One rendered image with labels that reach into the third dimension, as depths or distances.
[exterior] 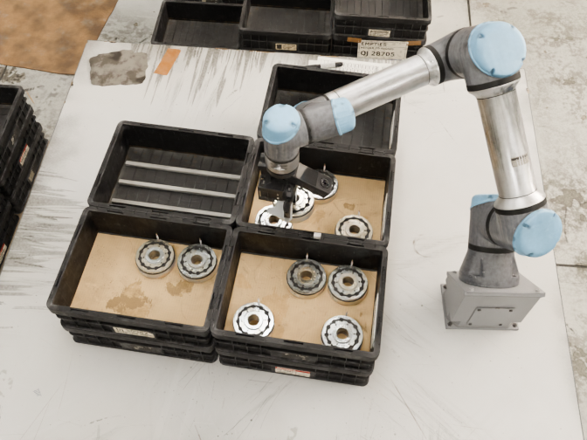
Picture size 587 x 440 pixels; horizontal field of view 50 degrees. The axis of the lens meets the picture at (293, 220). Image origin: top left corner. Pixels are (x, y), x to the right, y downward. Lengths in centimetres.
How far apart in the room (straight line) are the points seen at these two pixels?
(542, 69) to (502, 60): 216
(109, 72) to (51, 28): 141
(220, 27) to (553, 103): 168
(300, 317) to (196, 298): 28
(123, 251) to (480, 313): 96
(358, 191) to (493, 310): 49
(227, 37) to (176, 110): 96
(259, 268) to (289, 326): 18
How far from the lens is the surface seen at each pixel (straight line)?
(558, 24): 386
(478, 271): 166
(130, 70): 235
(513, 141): 147
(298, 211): 153
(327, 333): 156
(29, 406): 179
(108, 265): 174
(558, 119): 335
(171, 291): 167
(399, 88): 148
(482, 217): 161
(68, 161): 214
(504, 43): 142
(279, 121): 125
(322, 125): 128
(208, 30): 313
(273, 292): 164
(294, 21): 299
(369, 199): 180
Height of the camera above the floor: 231
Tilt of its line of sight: 58 degrees down
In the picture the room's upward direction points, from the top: 1 degrees clockwise
